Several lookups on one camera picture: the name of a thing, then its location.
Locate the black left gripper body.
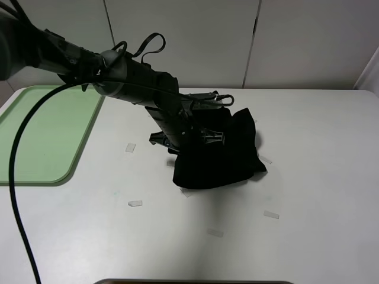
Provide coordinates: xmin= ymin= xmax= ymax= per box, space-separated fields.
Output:
xmin=165 ymin=111 xmax=204 ymax=154

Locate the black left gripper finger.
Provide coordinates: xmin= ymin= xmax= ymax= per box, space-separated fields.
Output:
xmin=200 ymin=127 xmax=224 ymax=145
xmin=149 ymin=131 xmax=175 ymax=151

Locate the black short sleeve shirt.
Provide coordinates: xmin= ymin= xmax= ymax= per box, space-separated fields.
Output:
xmin=173 ymin=107 xmax=266 ymax=190

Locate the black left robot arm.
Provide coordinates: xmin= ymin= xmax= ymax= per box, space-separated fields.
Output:
xmin=1 ymin=1 xmax=224 ymax=153

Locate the light green plastic tray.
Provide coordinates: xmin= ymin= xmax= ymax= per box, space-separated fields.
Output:
xmin=1 ymin=86 xmax=104 ymax=186

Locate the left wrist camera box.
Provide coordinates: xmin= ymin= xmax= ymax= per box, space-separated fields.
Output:
xmin=182 ymin=91 xmax=223 ymax=110

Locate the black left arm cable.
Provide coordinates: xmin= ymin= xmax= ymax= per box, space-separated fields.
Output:
xmin=0 ymin=0 xmax=235 ymax=284

